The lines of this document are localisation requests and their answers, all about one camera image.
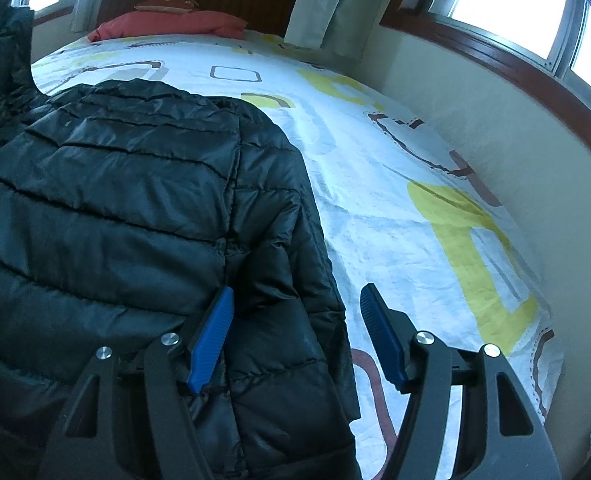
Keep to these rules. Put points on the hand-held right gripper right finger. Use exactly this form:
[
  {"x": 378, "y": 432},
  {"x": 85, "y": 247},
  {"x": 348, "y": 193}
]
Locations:
[{"x": 383, "y": 332}]

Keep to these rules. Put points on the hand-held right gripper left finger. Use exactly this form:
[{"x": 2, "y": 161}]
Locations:
[{"x": 210, "y": 340}]

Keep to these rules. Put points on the black puffer jacket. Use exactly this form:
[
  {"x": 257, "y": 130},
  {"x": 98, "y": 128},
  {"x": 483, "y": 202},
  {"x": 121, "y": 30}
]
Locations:
[{"x": 125, "y": 200}]

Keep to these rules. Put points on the bed with patterned white sheet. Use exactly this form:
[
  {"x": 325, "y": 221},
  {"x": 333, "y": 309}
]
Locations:
[{"x": 375, "y": 185}]

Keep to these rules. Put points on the pink pillow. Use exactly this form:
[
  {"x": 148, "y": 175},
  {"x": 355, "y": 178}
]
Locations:
[{"x": 175, "y": 24}]

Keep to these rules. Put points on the small patterned brown cushion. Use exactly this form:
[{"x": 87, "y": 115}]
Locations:
[{"x": 168, "y": 3}]

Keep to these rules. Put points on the brown wooden headboard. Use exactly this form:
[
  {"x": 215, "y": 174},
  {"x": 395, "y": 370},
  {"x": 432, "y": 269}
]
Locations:
[{"x": 255, "y": 2}]

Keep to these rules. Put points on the window with brown wooden frame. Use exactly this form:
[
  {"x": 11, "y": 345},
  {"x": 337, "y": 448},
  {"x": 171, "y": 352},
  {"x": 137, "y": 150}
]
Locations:
[{"x": 505, "y": 5}]

